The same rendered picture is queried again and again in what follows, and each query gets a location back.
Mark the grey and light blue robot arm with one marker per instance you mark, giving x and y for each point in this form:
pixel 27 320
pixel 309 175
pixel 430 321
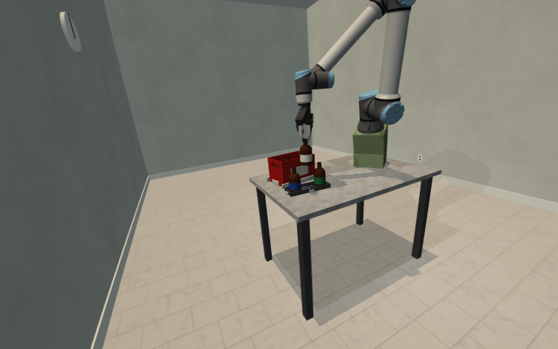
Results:
pixel 387 108

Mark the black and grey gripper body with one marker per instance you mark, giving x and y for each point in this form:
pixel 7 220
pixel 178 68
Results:
pixel 308 117

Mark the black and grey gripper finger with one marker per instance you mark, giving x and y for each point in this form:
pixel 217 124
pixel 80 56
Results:
pixel 300 130
pixel 309 130

